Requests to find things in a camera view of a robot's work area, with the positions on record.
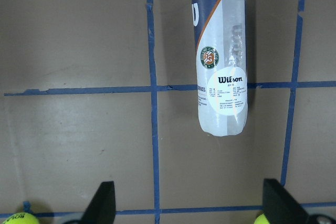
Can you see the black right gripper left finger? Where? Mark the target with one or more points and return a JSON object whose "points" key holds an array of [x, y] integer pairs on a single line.
{"points": [[102, 207]]}

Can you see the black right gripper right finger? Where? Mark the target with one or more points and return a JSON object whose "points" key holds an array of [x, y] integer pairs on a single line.
{"points": [[279, 206]]}

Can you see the clear Wilson tennis ball can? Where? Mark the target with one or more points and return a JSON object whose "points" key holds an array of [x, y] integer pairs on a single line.
{"points": [[220, 46]]}

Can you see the yellow tennis ball plain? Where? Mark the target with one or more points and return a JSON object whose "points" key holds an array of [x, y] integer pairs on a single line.
{"points": [[261, 219]]}

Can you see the yellow tennis ball with print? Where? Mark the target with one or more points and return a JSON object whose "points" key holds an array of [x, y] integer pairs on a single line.
{"points": [[21, 218]]}

